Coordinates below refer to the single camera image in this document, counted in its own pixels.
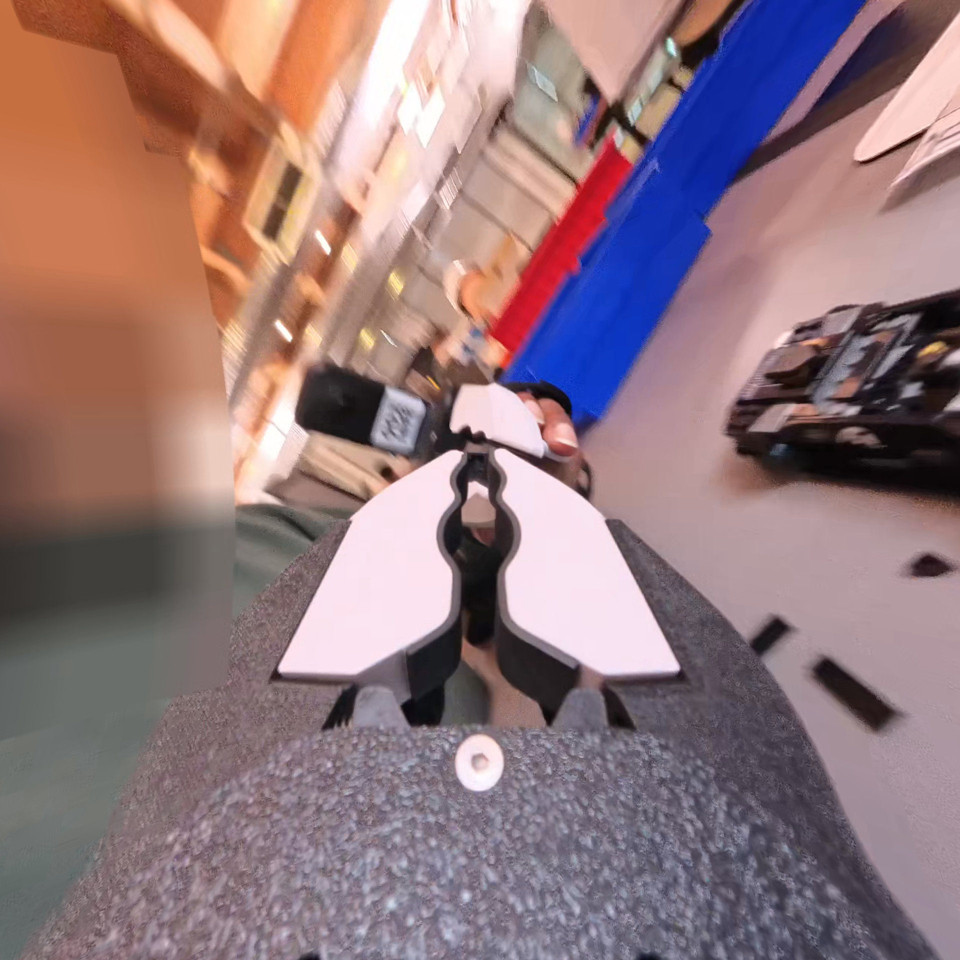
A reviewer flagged black lego car model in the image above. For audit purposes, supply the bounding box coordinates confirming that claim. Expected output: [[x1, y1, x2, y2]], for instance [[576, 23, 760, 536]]
[[725, 290, 960, 484]]

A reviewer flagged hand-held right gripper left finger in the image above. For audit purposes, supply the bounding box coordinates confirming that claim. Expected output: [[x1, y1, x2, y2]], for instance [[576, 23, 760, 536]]
[[278, 450, 463, 684]]

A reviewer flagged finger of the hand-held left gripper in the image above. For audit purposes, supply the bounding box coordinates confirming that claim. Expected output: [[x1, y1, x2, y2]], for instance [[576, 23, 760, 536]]
[[449, 383, 550, 460]]

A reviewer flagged red plastic bin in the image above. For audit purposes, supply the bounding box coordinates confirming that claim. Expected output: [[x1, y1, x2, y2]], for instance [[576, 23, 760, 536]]
[[488, 138, 640, 360]]

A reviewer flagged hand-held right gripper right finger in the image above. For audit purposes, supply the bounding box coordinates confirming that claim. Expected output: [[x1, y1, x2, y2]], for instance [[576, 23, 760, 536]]
[[492, 450, 684, 684]]

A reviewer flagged white tray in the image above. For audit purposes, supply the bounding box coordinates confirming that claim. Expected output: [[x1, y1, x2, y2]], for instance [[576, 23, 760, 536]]
[[854, 18, 960, 165]]

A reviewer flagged white sticker sheet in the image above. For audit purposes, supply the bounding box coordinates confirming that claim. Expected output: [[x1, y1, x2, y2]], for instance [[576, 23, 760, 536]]
[[885, 120, 960, 199]]

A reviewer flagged person's green sweatshirt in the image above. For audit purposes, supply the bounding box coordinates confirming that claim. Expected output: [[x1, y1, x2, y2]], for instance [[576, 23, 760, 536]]
[[0, 503, 355, 960]]

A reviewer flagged person's left hand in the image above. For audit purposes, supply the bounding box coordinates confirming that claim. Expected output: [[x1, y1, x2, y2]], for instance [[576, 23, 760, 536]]
[[522, 387, 585, 460]]

